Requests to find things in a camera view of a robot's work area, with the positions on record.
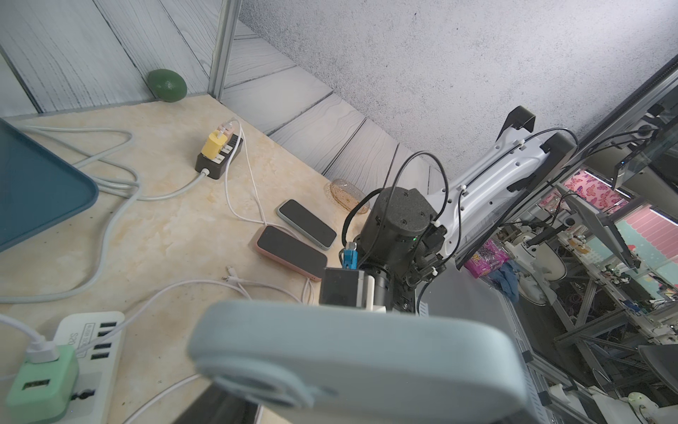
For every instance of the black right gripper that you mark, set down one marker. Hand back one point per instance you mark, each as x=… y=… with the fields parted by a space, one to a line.
x=396 y=287

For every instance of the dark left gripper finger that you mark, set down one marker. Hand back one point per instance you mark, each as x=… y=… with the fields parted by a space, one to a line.
x=217 y=406

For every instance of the white black-screen phone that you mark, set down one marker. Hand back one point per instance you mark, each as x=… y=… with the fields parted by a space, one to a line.
x=318 y=364

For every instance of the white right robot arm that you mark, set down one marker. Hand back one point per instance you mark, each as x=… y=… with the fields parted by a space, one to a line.
x=410 y=238

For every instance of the brown glass plate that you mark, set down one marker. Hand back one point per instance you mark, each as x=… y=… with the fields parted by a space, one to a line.
x=345 y=194

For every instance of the white power strip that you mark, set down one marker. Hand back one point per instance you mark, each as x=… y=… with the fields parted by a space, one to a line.
x=98 y=366

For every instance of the green usb charger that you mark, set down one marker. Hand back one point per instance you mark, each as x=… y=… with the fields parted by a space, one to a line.
x=41 y=391

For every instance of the black power strip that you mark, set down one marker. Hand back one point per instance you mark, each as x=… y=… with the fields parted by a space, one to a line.
x=215 y=169

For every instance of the pink usb charger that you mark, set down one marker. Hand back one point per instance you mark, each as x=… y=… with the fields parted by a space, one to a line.
x=227 y=129

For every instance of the yellow usb charger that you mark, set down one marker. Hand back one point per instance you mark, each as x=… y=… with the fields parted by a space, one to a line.
x=216 y=140

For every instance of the dark teal tray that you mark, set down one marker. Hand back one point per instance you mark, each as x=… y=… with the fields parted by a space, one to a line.
x=38 y=189

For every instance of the green lime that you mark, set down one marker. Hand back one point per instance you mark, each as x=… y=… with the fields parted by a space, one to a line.
x=167 y=85

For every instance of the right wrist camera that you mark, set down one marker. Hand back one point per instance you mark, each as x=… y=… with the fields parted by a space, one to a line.
x=348 y=286

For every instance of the aluminium frame post right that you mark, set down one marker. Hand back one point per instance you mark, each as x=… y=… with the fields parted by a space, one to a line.
x=226 y=31

